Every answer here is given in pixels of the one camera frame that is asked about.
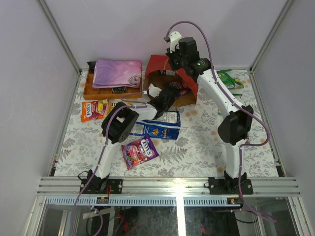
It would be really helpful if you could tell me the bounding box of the red paper bag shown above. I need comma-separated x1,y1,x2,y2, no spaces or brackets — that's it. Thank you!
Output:
143,55,198,108

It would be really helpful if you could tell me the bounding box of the green snack packet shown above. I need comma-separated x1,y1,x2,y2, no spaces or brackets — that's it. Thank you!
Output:
217,69,245,89
218,93,243,116

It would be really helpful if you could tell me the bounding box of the yellow chocolate candy packet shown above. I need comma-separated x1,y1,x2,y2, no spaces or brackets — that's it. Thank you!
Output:
109,101,133,111

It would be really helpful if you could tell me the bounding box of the purple candy packet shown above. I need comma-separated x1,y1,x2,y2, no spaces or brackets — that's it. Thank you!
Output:
122,134,159,170

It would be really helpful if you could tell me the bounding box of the large purple snack packet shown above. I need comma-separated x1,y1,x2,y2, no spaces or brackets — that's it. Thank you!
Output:
158,70,178,76

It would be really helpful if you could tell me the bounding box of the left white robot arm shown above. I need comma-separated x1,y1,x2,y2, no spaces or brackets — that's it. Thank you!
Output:
91,85,180,194

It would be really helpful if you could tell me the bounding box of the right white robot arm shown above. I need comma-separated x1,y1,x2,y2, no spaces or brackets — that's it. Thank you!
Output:
164,32,253,194

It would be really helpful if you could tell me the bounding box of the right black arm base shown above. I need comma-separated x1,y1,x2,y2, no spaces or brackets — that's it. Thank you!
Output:
208,172,253,195

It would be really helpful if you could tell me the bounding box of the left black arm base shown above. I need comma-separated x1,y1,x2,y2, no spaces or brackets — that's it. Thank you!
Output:
77,170,123,195

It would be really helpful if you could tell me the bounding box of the small purple chocolate packet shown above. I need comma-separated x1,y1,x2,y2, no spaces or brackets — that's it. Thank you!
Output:
169,80,189,90

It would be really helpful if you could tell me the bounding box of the blue snack packet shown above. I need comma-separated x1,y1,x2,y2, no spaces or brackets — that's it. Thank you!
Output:
130,111,181,140

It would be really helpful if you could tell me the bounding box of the purple folded cloth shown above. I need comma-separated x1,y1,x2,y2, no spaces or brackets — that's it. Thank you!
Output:
93,59,142,89

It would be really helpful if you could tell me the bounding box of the orange wooden tray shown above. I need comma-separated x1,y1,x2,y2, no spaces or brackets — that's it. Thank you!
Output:
83,66,142,100

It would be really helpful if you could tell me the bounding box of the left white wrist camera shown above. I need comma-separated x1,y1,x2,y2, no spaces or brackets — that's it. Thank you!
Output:
147,84,161,99

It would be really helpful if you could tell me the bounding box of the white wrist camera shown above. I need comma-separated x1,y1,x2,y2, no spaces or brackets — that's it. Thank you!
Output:
147,84,161,99
164,31,182,53

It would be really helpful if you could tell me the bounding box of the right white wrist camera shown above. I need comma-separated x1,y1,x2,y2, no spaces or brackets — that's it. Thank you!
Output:
164,31,182,53

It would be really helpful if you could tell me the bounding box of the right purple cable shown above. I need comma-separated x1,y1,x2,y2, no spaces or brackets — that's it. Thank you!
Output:
166,20,278,224

